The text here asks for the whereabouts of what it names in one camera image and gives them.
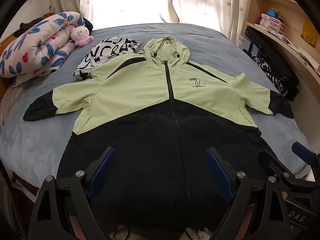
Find pink drawer organizer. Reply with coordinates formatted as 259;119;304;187
255;12;287;35

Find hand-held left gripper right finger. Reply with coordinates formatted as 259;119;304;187
204;147;293;240

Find black bag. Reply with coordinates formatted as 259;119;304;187
245;26;299;102

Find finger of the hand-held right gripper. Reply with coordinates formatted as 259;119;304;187
291;141;320;173
258;149;295;183

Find floral rolled quilt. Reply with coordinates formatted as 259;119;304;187
0;11;85;88

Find green and black hooded jacket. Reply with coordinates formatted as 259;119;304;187
22;36;295;232

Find wooden shelf unit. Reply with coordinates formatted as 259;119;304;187
235;0;320;98

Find wooden headboard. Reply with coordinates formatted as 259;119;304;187
0;12;54;100

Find blue-grey bed blanket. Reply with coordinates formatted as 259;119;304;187
0;23;310;190

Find papers on shelf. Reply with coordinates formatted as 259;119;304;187
277;34;320;70

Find black and white printed garment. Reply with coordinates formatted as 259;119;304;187
72;36;145;80

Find beige pillow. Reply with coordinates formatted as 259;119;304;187
0;80;28;130

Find white cardboard box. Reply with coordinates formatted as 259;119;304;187
236;35;260;55

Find black and white patterned cloth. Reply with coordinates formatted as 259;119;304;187
251;56;285;95

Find white cat plush toy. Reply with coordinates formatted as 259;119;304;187
70;26;95;47

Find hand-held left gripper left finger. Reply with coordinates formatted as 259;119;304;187
27;146;118;240

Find dark cloth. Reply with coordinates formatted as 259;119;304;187
19;17;93;37

